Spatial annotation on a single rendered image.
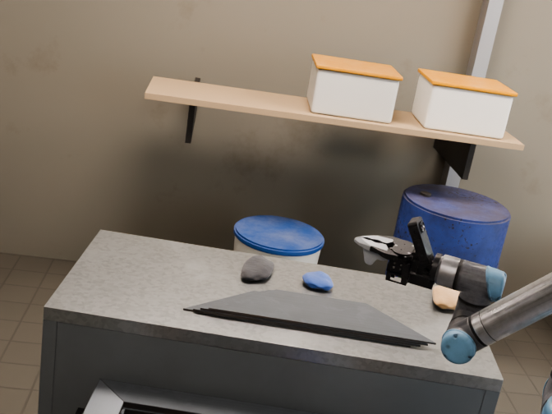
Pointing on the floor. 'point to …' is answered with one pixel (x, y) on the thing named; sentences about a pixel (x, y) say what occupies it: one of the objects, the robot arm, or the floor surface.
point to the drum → (456, 222)
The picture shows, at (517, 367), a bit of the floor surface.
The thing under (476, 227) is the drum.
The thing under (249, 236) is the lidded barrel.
